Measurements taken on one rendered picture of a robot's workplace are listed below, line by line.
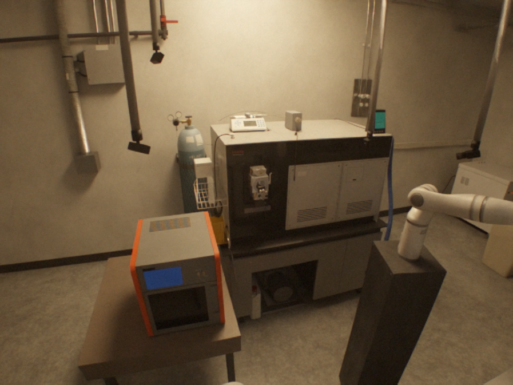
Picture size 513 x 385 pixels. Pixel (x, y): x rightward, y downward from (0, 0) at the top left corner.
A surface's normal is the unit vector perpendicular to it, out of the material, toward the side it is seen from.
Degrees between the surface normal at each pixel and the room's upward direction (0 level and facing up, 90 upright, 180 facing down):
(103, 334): 0
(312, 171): 90
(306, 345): 0
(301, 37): 90
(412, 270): 0
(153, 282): 90
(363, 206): 90
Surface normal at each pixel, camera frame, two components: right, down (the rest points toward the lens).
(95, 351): 0.00, -0.91
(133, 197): 0.28, 0.39
